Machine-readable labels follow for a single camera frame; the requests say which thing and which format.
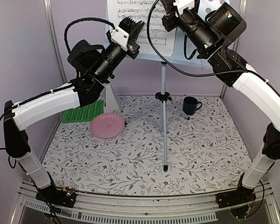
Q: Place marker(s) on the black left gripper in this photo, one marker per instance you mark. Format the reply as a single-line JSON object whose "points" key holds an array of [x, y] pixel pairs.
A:
{"points": [[134, 46]]}

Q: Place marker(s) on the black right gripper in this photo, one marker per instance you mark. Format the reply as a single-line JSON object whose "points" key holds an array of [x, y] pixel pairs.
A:
{"points": [[167, 22]]}

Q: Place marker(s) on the white sheet music page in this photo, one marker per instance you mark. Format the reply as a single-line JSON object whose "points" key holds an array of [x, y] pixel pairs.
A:
{"points": [[138, 10]]}

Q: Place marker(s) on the light blue music stand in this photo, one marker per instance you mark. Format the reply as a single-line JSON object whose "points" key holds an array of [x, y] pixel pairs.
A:
{"points": [[163, 97]]}

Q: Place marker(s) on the green sheet music page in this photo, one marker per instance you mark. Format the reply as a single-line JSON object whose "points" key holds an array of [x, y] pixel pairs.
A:
{"points": [[83, 114]]}

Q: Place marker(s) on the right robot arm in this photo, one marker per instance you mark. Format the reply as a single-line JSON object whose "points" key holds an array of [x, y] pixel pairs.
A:
{"points": [[212, 37]]}

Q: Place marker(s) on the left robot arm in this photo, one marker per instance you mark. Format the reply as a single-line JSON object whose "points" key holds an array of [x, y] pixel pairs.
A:
{"points": [[94, 65]]}

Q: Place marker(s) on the white metronome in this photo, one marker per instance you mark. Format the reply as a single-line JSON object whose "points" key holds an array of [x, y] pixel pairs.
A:
{"points": [[111, 101]]}

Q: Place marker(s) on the dark blue ceramic mug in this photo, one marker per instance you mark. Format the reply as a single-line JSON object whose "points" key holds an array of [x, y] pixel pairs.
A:
{"points": [[191, 105]]}

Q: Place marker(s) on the pink plastic plate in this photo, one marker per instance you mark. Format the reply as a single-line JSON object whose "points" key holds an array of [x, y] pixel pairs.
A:
{"points": [[107, 125]]}

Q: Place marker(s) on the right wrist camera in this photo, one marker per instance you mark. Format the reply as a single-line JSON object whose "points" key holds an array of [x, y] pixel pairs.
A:
{"points": [[170, 6]]}

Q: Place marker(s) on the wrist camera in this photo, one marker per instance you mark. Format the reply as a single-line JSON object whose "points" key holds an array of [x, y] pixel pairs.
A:
{"points": [[121, 34], [170, 6]]}

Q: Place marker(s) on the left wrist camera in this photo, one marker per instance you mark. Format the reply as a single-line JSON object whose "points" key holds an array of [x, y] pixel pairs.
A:
{"points": [[121, 34]]}

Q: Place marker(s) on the right aluminium frame post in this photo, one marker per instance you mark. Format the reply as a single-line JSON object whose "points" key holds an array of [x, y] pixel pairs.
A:
{"points": [[223, 91]]}

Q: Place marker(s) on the aluminium frame post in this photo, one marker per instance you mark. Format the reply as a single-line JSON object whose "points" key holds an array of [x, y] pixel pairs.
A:
{"points": [[223, 91], [54, 40]]}

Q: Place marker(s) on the left aluminium frame post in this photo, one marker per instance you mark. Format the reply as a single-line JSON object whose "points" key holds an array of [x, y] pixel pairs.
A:
{"points": [[54, 40]]}

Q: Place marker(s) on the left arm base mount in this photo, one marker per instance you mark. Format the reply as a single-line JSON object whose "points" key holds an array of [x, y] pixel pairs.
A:
{"points": [[58, 196]]}

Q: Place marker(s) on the front aluminium rail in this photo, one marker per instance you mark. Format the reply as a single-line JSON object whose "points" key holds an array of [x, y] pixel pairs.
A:
{"points": [[96, 208]]}

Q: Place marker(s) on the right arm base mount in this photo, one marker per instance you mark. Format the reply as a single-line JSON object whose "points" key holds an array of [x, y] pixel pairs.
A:
{"points": [[235, 197]]}

